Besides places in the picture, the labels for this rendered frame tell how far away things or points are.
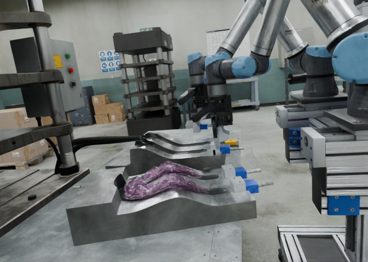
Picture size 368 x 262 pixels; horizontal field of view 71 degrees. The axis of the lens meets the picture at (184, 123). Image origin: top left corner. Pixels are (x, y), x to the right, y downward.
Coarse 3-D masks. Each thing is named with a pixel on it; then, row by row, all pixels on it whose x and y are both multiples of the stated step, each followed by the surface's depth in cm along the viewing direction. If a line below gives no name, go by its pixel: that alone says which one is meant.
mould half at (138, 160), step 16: (144, 144) 110; (160, 144) 114; (208, 144) 114; (128, 160) 115; (144, 160) 106; (160, 160) 104; (176, 160) 103; (192, 160) 101; (208, 160) 100; (224, 160) 112
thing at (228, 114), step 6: (216, 96) 97; (222, 96) 97; (228, 96) 98; (216, 102) 100; (222, 102) 100; (228, 102) 98; (216, 108) 100; (222, 108) 100; (228, 108) 99; (216, 114) 99; (222, 114) 98; (228, 114) 98; (216, 120) 99; (222, 120) 100; (228, 120) 99
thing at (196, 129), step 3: (192, 123) 133; (195, 123) 133; (201, 123) 134; (204, 123) 134; (207, 123) 133; (195, 126) 133; (198, 126) 133; (201, 126) 133; (204, 126) 132; (207, 126) 132; (210, 126) 133; (195, 129) 133; (198, 129) 133; (201, 129) 133; (195, 132) 134; (198, 132) 133
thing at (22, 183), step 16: (0, 176) 135; (16, 176) 133; (32, 176) 130; (48, 176) 127; (80, 176) 127; (0, 192) 114; (16, 192) 112; (32, 192) 110; (48, 192) 108; (0, 208) 98; (16, 208) 97; (32, 208) 98; (0, 224) 86; (16, 224) 90
